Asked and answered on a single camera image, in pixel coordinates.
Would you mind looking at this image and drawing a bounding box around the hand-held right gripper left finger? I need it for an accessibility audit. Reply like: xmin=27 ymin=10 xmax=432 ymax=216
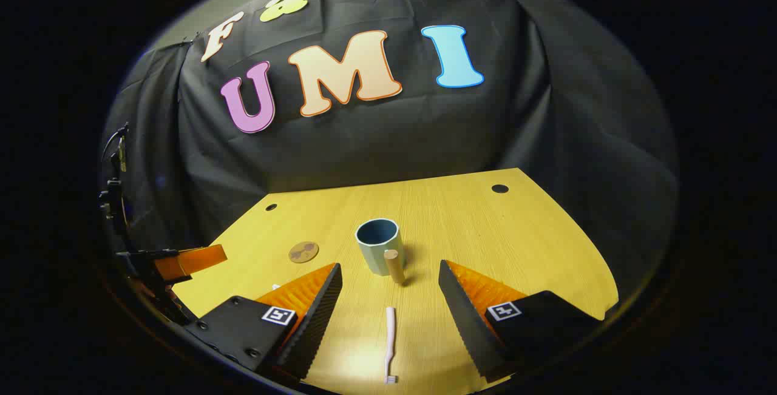
xmin=184 ymin=263 xmax=343 ymax=380

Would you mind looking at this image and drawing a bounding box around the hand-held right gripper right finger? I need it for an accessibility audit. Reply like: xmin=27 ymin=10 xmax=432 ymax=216
xmin=438 ymin=260 xmax=608 ymax=383

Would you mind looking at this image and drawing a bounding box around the round wooden coaster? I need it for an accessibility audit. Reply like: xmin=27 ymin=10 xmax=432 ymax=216
xmin=288 ymin=241 xmax=320 ymax=264

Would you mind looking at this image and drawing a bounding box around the pink toothbrush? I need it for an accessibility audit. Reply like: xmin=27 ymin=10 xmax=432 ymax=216
xmin=384 ymin=306 xmax=399 ymax=385

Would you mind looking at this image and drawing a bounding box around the blue cup with wooden handle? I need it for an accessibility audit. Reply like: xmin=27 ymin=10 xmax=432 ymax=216
xmin=355 ymin=218 xmax=407 ymax=285

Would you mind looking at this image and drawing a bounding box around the black backdrop cloth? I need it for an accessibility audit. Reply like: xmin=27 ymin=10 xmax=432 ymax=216
xmin=100 ymin=0 xmax=679 ymax=299

